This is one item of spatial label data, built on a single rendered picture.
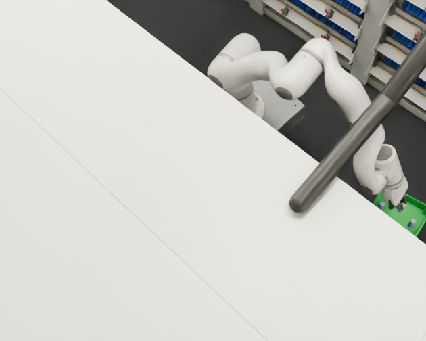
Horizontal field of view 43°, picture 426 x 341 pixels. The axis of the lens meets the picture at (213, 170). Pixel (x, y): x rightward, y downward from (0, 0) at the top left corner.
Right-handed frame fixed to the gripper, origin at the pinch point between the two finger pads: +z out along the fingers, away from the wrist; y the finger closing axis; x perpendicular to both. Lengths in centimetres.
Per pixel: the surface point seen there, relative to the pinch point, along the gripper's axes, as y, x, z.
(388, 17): -69, -37, -22
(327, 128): -36, -63, 24
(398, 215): -1.5, -4.6, 14.9
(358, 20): -72, -54, -16
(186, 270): 78, 40, -129
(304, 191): 63, 47, -129
